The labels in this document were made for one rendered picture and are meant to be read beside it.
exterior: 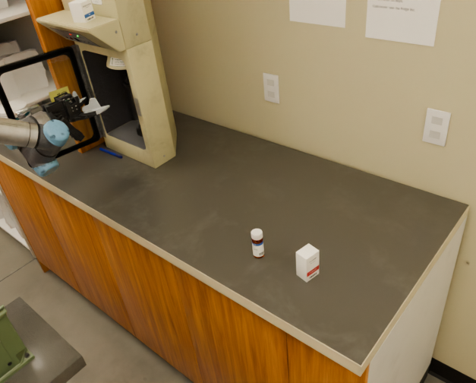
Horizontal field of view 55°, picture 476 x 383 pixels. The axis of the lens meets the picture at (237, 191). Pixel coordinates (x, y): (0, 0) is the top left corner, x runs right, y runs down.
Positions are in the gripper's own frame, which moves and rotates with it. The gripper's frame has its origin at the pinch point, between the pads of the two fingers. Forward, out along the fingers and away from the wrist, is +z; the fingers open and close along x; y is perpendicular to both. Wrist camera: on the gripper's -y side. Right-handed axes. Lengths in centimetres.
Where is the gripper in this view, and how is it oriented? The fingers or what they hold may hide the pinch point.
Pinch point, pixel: (98, 103)
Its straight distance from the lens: 176.5
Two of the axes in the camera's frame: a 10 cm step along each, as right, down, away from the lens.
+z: 6.5, -5.0, 5.8
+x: -7.6, -3.2, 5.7
